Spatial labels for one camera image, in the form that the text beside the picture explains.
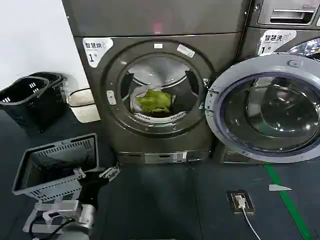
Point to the green floor tape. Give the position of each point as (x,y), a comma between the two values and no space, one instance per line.
(285,197)

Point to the black plastic laundry basket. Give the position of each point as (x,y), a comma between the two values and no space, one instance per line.
(22,100)
(58,78)

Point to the grey washing machine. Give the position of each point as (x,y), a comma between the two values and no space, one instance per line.
(252,37)

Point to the grey plastic laundry basket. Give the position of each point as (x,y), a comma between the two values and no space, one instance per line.
(53,186)

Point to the round glass dryer door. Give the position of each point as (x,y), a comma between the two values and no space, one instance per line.
(270,110)

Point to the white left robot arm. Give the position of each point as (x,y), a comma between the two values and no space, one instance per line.
(67,210)

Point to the white lidded bin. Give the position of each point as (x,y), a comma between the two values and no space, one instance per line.
(83,107)

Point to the grey front-load dryer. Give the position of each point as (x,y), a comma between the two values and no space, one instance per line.
(160,20)

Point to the metal floor socket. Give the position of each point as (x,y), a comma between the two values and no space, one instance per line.
(240,202)

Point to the white floor tape piece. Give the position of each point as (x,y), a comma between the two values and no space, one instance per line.
(278,187)

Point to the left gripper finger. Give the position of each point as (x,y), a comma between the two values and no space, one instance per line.
(109,172)
(79,173)

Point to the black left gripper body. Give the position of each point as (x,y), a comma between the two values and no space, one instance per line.
(92,185)

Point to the green garment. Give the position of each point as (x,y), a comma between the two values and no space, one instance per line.
(156,101)

